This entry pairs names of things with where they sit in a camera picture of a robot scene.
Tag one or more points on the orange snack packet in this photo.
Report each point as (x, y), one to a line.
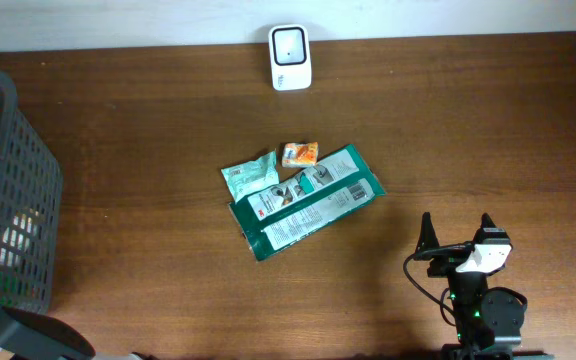
(300, 155)

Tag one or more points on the light green tissue pack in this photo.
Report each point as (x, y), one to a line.
(252, 176)

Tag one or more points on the grey plastic mesh basket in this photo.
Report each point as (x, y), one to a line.
(31, 185)

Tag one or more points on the green 3M package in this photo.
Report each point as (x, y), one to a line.
(279, 216)

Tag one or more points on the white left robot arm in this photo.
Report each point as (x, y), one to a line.
(27, 335)

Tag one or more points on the white barcode scanner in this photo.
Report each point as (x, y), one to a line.
(290, 58)

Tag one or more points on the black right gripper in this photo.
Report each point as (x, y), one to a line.
(444, 262)

